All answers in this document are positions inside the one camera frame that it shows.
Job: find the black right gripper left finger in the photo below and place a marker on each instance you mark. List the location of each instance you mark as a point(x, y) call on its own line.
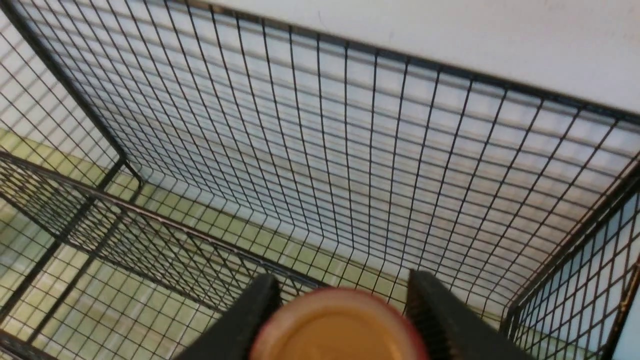
point(232, 336)

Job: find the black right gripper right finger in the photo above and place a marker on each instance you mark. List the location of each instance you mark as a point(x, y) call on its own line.
point(448, 328)

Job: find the light soy sauce bottle red label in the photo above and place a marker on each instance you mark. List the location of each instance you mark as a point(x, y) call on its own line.
point(338, 324)

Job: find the green checkered tablecloth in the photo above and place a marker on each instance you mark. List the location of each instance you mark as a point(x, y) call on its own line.
point(97, 265)

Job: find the black wire mesh shelf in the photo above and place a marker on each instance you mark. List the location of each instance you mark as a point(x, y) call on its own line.
point(531, 198)

